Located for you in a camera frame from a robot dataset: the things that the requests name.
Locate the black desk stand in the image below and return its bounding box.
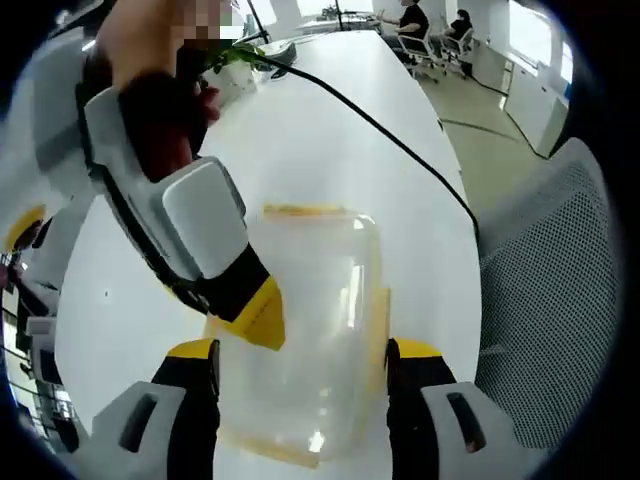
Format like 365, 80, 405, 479
246, 0, 300, 81

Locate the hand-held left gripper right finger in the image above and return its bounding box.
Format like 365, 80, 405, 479
384, 337, 549, 480

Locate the white cabinet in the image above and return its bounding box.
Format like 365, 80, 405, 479
503, 53, 572, 157

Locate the person's right hand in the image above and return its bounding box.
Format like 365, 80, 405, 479
110, 68, 222, 182

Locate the clear plastic container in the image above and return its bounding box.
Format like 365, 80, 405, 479
202, 201, 394, 471

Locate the green potted plant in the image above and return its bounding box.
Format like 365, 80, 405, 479
198, 41, 269, 109

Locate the black cable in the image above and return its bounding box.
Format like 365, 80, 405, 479
252, 48, 483, 244

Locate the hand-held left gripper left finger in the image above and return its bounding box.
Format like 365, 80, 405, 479
74, 337, 222, 480

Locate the white office chair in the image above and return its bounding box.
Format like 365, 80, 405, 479
439, 28, 477, 77
397, 33, 437, 77

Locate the grey mesh office chair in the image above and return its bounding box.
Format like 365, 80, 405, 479
472, 136, 627, 452

